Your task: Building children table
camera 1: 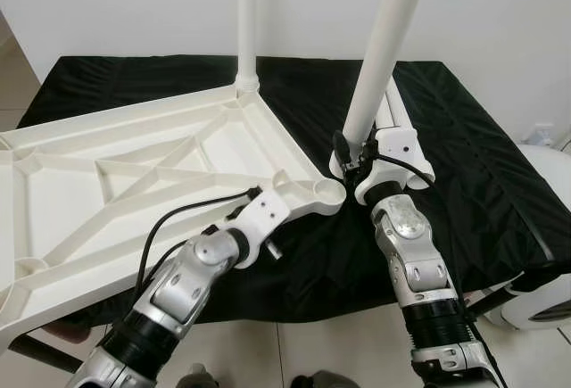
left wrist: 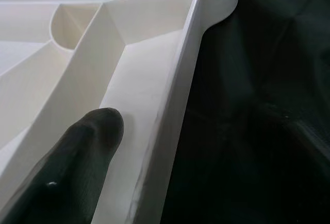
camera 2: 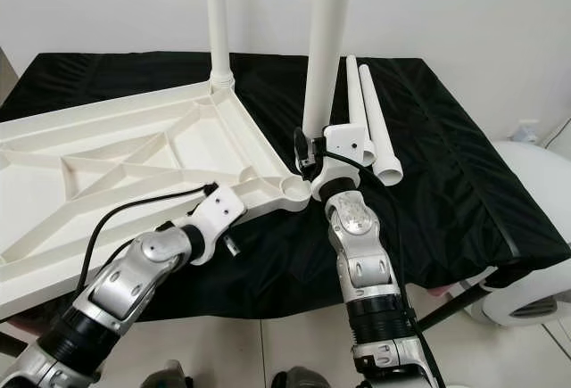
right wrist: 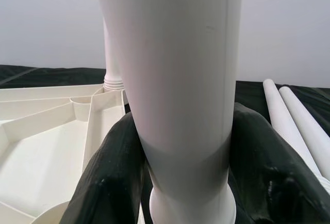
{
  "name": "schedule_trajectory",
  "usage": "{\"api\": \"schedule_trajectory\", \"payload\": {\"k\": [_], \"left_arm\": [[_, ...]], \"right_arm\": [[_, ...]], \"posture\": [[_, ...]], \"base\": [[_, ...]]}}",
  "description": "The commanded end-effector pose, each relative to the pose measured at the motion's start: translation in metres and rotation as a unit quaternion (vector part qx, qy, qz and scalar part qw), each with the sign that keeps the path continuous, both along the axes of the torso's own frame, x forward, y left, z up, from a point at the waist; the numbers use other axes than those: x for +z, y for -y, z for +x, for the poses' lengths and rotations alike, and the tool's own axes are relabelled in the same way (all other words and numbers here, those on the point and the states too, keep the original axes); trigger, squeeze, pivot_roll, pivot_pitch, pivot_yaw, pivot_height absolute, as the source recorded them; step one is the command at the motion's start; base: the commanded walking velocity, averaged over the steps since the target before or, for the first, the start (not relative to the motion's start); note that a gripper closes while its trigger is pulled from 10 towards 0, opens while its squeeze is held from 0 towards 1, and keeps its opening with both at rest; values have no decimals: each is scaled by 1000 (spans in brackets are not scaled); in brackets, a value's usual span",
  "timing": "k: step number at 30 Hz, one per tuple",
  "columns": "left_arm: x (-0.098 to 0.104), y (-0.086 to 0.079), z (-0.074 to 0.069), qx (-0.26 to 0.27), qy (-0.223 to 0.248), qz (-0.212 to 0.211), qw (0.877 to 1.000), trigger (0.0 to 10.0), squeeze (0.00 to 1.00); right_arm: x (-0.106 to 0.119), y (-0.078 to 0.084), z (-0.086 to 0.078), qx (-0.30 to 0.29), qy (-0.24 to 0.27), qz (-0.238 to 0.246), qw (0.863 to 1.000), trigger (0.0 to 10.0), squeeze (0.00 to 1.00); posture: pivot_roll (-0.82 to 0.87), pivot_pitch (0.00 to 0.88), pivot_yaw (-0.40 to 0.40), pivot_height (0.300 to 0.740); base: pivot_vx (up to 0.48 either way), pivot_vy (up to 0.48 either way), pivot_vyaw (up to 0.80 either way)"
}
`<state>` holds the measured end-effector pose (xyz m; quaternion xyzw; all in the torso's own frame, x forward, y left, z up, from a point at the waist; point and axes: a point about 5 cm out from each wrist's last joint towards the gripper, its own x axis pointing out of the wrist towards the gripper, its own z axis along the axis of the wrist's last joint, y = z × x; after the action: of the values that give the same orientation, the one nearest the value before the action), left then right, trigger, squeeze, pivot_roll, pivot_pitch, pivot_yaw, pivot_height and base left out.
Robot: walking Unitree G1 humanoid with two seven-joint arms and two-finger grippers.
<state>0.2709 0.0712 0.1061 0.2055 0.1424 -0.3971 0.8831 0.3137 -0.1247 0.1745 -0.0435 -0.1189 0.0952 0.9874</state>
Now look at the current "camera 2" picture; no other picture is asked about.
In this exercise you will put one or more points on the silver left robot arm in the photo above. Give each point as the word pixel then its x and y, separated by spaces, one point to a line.
pixel 125 281

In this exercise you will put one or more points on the robot left leg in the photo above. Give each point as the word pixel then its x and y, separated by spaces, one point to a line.
pixel 165 377

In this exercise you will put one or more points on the robot leg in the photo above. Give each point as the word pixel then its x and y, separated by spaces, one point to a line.
pixel 299 377
pixel 165 377

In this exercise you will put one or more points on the robot right leg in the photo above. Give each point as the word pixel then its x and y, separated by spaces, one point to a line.
pixel 299 377

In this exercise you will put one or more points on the black tablecloth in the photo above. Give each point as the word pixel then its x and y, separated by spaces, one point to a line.
pixel 473 192

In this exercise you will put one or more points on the black metal table leg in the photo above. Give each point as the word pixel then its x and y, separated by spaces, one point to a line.
pixel 455 303

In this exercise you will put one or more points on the white domed appliance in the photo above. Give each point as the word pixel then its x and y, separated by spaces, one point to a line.
pixel 540 174

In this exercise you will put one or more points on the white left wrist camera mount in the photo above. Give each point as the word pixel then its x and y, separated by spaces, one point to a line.
pixel 221 210

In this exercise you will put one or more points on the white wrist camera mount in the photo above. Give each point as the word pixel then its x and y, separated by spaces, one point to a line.
pixel 221 210
pixel 348 147

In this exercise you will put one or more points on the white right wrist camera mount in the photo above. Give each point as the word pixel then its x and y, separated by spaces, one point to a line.
pixel 348 147

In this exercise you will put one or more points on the white wall socket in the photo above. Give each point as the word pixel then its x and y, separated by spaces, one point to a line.
pixel 528 129

